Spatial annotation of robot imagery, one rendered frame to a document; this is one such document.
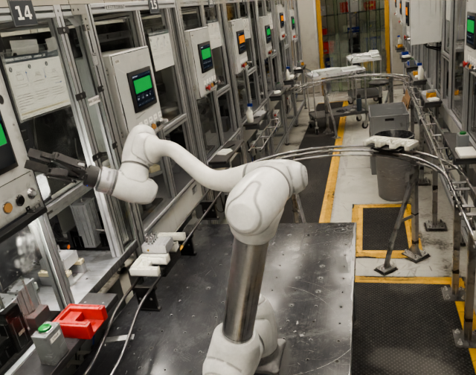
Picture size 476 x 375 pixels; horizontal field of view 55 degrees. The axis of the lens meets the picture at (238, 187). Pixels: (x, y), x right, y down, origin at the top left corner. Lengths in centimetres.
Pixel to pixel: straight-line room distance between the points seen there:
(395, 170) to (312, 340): 285
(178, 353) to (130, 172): 76
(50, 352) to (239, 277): 70
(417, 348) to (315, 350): 114
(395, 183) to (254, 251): 339
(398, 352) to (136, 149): 190
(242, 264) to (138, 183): 53
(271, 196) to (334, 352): 85
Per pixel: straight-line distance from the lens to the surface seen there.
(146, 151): 164
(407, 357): 284
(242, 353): 150
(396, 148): 349
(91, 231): 235
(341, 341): 189
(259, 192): 116
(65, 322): 180
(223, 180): 141
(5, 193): 167
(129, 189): 161
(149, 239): 227
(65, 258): 212
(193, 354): 193
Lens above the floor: 191
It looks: 21 degrees down
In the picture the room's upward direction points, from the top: 9 degrees counter-clockwise
